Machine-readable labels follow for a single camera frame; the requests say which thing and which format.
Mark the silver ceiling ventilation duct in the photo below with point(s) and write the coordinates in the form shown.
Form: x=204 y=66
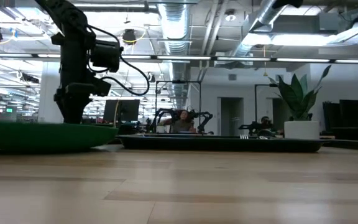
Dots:
x=176 y=31

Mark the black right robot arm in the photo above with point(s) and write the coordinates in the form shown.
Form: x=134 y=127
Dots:
x=286 y=3

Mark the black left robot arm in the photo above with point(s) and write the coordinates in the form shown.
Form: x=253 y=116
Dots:
x=73 y=46

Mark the black background cabinets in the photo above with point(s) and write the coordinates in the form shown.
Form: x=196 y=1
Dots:
x=350 y=115

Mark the green artificial plant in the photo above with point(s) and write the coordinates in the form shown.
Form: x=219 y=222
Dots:
x=297 y=96

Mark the black background robot arms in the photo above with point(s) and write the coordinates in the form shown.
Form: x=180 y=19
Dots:
x=205 y=119

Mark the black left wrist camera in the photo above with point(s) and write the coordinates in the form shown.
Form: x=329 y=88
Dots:
x=106 y=56

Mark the white round plant pot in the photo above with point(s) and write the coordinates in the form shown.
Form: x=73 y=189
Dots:
x=301 y=130

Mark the black aluminium table frame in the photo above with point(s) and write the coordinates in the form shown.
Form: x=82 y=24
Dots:
x=353 y=144

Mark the dark green serving tray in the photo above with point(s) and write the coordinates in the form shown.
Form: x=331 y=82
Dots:
x=222 y=144

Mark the green round plate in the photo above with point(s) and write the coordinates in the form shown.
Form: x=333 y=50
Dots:
x=42 y=137

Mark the person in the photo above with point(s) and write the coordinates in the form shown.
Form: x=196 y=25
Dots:
x=265 y=122
x=182 y=123

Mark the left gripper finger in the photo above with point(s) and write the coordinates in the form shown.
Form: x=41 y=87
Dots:
x=72 y=113

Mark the black background stand frame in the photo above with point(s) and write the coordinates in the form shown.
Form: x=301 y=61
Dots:
x=179 y=82

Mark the dark background monitor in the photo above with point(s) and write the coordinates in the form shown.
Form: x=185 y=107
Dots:
x=121 y=110

